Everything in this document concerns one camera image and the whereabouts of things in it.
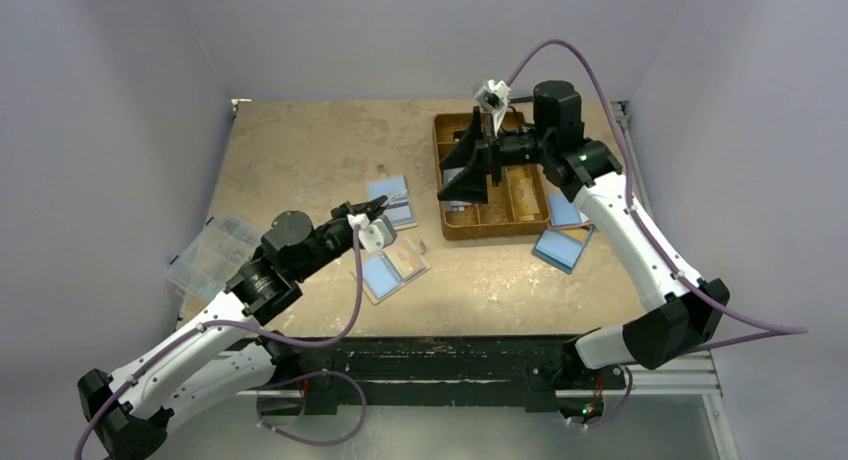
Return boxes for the beige snap card holder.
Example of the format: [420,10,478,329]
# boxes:
[363,236,430,305]

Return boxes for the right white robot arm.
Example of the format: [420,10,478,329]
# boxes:
[437,80,730,376]

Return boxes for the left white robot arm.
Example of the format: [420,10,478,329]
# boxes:
[72,195,397,459]

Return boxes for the open beige card holder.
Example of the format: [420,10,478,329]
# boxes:
[366,164,418,230]

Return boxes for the gold cards in tray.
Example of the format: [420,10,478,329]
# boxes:
[506,167,540,221]

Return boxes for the gold VIP card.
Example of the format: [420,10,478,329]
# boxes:
[395,249,428,281]

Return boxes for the open blue pink card holder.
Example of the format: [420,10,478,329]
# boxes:
[546,194,592,229]

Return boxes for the blue card holder front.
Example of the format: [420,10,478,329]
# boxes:
[531,227,594,274]

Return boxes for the woven wicker tray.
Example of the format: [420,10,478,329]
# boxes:
[432,113,550,241]

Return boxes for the clear plastic screw box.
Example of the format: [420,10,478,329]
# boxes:
[165,212,262,303]

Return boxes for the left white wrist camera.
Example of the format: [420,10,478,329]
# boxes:
[347,214,397,253]

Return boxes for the black front rail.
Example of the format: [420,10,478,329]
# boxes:
[260,335,627,415]

